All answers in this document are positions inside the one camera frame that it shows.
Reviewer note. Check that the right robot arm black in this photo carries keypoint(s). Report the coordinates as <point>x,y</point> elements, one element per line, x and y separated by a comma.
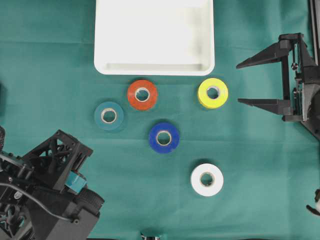
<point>288,89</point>

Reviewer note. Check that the table-level camera mount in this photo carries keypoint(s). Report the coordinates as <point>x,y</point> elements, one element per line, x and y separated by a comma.
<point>152,236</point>

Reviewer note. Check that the green table cloth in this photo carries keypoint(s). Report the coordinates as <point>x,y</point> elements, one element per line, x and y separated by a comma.
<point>271,168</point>

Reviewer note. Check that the white plastic tray case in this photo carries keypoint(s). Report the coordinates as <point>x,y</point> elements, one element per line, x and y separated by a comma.
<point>154,37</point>

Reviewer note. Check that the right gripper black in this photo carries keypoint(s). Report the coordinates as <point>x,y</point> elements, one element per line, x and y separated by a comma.
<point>307,78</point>

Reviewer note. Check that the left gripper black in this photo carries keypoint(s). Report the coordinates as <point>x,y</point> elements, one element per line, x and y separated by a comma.
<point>44,169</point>

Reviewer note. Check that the black rail right edge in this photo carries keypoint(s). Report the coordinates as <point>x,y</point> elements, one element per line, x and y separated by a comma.
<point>314,10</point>

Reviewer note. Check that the black tape roll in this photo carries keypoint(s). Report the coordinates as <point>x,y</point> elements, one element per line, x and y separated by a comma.
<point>90,201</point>

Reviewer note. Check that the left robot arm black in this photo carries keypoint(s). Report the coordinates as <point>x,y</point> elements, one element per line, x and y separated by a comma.
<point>55,218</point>

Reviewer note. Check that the red tape roll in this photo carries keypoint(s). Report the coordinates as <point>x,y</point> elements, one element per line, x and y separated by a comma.
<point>142,95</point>

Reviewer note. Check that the blue tape roll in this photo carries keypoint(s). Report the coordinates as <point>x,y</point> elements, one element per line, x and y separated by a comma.
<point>163,137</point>

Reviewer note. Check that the yellow tape roll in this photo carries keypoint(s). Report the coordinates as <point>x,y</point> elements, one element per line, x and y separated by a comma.
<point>212,93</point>

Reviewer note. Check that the teal tape roll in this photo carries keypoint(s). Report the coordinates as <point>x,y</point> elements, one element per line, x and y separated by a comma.
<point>108,116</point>

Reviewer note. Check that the black block left edge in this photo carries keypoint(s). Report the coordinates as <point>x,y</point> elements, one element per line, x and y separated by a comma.
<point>3,100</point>

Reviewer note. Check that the small white black object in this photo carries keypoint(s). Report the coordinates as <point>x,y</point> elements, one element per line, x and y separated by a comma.
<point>316,209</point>

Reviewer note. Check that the white tape roll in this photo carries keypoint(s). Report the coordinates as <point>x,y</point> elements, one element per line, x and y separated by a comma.
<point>207,180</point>

